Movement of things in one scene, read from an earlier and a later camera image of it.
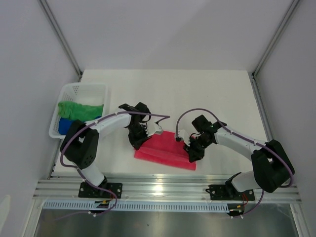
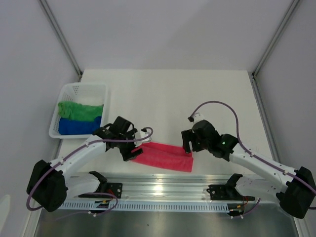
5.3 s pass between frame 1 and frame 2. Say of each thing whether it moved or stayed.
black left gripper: moved
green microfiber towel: stayed
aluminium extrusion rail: stayed
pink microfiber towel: moved
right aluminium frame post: stayed
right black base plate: stayed
